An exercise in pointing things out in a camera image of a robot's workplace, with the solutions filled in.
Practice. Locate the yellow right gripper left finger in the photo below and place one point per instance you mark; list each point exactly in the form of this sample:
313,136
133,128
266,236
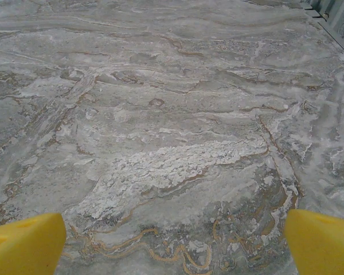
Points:
20,246

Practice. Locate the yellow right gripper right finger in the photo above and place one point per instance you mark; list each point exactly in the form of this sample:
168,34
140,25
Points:
324,246

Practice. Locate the aluminium table side rail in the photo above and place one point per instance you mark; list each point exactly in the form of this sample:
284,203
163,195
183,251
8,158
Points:
331,31

